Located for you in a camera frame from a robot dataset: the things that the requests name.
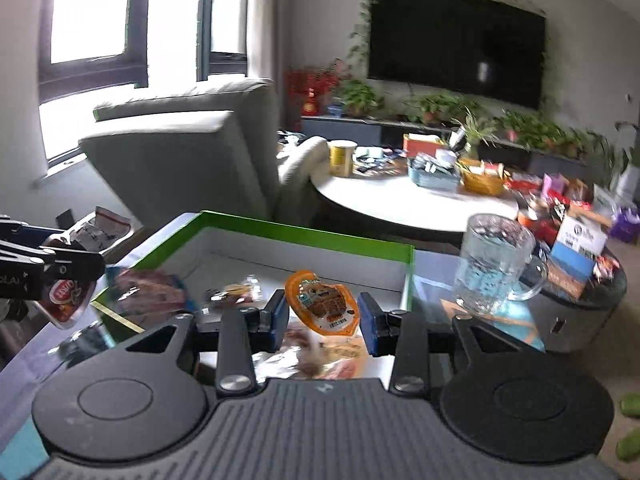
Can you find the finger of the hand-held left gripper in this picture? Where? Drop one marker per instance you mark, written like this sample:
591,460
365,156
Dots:
35,236
75,264

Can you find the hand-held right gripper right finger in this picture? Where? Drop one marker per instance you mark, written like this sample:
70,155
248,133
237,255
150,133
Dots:
370,325

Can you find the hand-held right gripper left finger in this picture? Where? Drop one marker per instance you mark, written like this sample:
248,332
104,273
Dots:
277,320

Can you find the red snack packet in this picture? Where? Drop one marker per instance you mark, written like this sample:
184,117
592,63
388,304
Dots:
65,302

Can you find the large tan snack packet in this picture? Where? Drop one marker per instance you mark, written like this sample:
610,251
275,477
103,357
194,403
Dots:
345,357

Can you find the brown nut packet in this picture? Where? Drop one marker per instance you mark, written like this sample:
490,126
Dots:
300,355

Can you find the orange jelly pouch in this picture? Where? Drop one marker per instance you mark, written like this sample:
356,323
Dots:
322,305

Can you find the clear dark fruit packet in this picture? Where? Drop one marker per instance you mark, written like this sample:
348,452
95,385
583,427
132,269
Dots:
235,291

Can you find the pink blue snack packet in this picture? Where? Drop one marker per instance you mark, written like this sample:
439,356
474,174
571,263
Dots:
150,290

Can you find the green cardboard box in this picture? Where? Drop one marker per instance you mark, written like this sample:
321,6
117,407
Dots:
325,255

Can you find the pale lavender table cloth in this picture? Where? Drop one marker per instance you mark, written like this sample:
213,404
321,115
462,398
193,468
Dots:
30,360

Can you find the round white coffee table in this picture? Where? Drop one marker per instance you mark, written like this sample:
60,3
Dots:
390,205

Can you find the glass mug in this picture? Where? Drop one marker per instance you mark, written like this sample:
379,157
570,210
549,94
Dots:
490,270

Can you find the grey armchair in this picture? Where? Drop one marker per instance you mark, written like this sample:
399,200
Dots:
175,160

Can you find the blue plastic tray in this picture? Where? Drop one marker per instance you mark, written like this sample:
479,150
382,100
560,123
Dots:
430,180

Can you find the pile of dark small packets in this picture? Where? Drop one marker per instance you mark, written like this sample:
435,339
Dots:
380,162

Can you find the yellow can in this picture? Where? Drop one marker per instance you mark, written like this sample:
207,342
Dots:
342,160

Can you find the yellow woven basket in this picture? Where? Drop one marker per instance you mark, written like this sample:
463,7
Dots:
482,185

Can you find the orange red box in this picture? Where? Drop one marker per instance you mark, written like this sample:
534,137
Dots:
422,146

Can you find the dark television cabinet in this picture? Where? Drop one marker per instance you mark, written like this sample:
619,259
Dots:
360,132

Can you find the spider plant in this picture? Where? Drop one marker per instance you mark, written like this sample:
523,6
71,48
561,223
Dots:
472,132

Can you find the pile of colourful packages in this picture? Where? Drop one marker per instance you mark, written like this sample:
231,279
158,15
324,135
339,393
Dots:
550,195

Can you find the white blue carton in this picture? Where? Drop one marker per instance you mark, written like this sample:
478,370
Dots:
577,245

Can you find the row of potted green plants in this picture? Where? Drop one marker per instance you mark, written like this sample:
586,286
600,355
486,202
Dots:
357,95

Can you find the wide dark-framed window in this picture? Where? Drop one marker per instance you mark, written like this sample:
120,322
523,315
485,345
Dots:
90,10

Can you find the red flower arrangement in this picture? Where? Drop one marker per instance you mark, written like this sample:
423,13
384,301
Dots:
312,85

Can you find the red brown snack bag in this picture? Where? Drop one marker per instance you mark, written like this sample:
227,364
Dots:
606,267

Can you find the green slipper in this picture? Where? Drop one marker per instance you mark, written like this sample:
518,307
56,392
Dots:
631,405
630,447

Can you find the purple bag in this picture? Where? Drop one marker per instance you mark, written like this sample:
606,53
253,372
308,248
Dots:
627,227

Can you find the tall leafy plant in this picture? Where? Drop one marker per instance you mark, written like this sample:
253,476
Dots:
607,160

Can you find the climbing vine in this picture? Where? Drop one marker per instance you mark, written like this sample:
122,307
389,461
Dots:
361,35

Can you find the narrow dark-framed window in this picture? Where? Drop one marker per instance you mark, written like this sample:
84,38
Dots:
227,15

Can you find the black television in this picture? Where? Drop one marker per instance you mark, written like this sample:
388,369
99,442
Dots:
450,40

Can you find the white plant pot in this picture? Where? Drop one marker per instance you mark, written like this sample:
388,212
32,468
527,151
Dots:
630,182

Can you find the pale curtain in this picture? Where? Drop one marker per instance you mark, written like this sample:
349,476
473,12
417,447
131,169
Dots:
270,20

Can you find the black wall socket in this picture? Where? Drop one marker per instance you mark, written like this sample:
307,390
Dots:
65,220

